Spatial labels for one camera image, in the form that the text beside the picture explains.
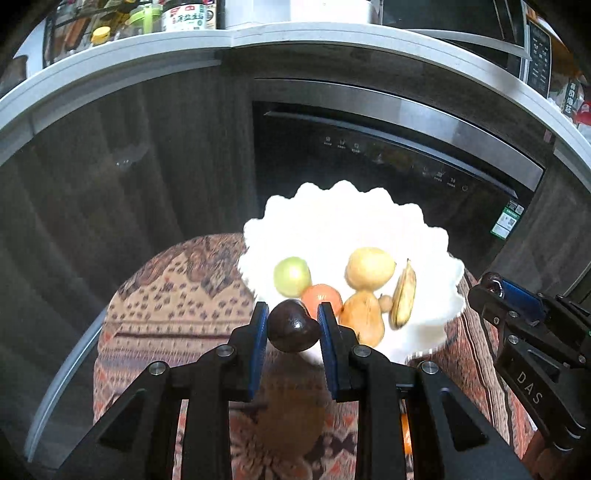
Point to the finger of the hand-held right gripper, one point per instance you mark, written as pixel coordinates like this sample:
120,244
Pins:
521,295
572,314

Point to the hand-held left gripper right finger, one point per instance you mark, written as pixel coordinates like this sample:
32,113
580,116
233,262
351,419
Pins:
330,350

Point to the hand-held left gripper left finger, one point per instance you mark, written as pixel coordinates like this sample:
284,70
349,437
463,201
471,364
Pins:
258,350

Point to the tan oblong fruit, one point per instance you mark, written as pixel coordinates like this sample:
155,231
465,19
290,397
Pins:
364,318

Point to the green apple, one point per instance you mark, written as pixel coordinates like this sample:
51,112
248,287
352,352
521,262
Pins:
291,276

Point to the small yellow banana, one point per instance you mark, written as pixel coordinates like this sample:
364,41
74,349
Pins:
404,295

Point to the white scalloped bowl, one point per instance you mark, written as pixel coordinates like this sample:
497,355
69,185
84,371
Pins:
332,221

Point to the small brown round fruit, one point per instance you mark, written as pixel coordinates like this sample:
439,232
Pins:
386,302

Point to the green white sticker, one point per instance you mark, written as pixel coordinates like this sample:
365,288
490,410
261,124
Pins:
508,219

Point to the dark wood cabinet door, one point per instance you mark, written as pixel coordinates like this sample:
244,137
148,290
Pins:
563,221
115,184

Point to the patterned orange tablecloth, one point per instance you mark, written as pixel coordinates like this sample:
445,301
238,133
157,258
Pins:
184,300

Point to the round yellow fruit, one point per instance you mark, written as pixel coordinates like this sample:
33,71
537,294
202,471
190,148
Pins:
369,270

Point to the black built-in dishwasher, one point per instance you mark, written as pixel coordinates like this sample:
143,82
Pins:
323,161

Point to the pile of snack packets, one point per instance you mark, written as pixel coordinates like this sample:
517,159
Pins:
577,104

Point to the black microwave oven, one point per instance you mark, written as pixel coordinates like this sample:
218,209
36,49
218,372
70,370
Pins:
438,18

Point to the large labelled sauce jar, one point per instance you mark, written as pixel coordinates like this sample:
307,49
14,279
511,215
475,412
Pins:
189,16

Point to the green lid jar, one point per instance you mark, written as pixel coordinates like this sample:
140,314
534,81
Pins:
144,21

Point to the yellow lid jar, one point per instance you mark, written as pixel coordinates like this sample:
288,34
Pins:
101,37

